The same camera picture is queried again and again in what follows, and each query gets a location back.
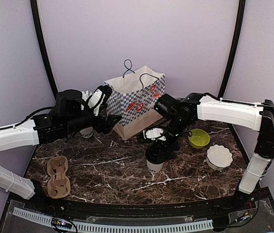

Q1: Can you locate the black right frame post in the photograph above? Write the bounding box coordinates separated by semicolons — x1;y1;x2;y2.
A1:
218;0;246;98

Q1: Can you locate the brown cardboard cup carrier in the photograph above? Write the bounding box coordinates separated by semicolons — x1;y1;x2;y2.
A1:
47;156;71;199

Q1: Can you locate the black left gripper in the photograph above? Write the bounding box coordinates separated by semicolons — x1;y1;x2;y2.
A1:
64;100;121;134

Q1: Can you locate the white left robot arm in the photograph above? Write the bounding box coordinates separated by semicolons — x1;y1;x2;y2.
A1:
0;114;121;212

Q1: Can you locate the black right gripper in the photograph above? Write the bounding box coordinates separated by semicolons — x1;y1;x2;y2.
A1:
153;116;191;163

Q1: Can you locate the bundle of white straws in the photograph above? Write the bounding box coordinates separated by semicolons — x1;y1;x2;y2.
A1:
82;90;89;99

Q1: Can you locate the lime green bowl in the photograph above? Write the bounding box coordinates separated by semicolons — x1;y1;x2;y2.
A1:
188;129;210;149

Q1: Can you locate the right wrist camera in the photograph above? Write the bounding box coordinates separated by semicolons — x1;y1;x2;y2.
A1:
137;93;179;144

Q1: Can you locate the black front table rail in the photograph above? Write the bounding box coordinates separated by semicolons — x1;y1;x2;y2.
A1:
8;188;267;219

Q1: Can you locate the white cup holding straws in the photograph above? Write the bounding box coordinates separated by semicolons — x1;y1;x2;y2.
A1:
80;127;93;139

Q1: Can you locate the black frame post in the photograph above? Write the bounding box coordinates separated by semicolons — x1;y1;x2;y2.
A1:
218;0;246;98
30;0;58;98

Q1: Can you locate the black left frame post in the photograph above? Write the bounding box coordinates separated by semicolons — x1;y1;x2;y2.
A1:
30;0;58;98

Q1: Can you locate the checkered blue paper bag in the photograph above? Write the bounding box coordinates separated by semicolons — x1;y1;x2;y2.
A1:
103;59;166;140

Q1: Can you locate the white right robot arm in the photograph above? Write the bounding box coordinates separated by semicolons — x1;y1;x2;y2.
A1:
154;93;274;211

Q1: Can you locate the white scalloped ceramic bowl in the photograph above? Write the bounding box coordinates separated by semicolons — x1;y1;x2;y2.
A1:
206;145;233;171

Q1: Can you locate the grey slotted cable duct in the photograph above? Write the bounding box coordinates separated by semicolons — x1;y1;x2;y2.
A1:
13;207;213;233

